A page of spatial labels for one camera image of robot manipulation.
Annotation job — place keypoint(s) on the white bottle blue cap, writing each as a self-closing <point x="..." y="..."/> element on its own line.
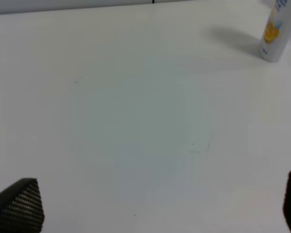
<point x="277" y="31"/>

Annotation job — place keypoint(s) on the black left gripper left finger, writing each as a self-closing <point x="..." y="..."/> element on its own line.
<point x="21" y="208"/>

